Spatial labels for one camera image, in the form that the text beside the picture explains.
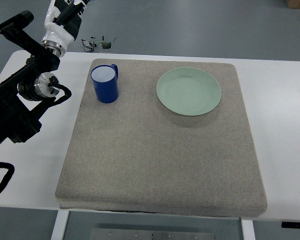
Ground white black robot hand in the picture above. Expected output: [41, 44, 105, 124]
[41, 0, 89, 58]

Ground blue mug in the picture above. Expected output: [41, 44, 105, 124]
[90, 64, 119, 104]

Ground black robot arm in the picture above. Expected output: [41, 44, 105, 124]
[0, 10, 72, 144]

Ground green plate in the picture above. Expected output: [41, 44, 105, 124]
[156, 67, 222, 117]

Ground electronic parts on floor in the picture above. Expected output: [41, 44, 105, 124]
[81, 35, 117, 54]

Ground cardboard box corner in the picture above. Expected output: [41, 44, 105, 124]
[286, 0, 300, 9]

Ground black table control panel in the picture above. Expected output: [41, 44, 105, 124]
[281, 221, 300, 229]

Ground black sleeved cable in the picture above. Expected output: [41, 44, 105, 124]
[0, 162, 15, 200]

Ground metal base plate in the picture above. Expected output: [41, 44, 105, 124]
[89, 228, 216, 240]

